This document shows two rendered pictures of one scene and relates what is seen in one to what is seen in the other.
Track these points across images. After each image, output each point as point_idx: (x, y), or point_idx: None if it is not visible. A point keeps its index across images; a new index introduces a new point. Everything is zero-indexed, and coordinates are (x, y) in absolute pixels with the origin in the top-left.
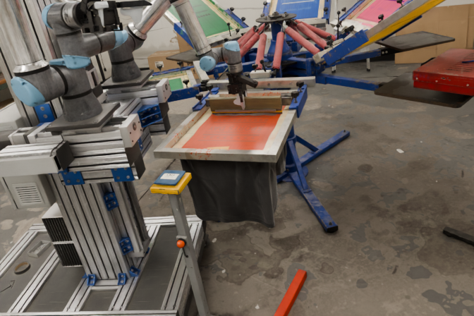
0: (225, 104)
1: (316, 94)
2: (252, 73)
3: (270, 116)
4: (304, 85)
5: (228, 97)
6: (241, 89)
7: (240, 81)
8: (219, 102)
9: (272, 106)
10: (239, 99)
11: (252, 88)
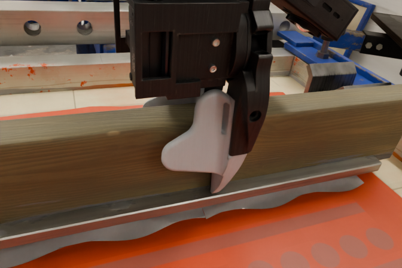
0: (71, 174)
1: (73, 49)
2: None
3: (349, 194)
4: (297, 34)
5: (99, 119)
6: (267, 49)
7: None
8: (14, 171)
9: (366, 146)
10: (215, 134)
11: (107, 42)
